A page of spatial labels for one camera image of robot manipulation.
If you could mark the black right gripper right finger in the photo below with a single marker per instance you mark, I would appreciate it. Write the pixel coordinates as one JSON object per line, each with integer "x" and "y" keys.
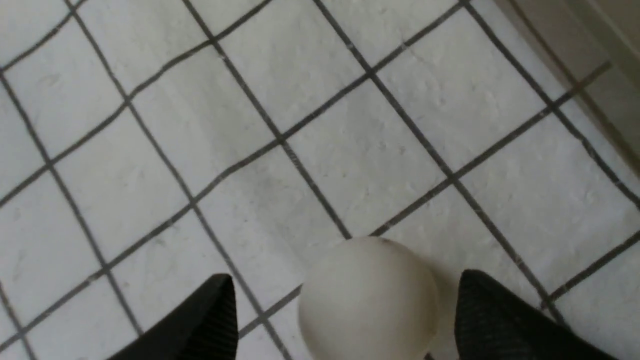
{"x": 493, "y": 323}

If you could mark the white black-grid tablecloth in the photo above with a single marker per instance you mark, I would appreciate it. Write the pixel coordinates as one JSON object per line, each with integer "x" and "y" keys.
{"x": 148, "y": 144}

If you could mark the white ping-pong ball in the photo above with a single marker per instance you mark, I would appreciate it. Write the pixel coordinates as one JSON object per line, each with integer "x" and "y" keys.
{"x": 370, "y": 298}

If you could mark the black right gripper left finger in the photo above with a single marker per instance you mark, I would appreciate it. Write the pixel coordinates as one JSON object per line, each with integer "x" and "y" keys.
{"x": 203, "y": 327}

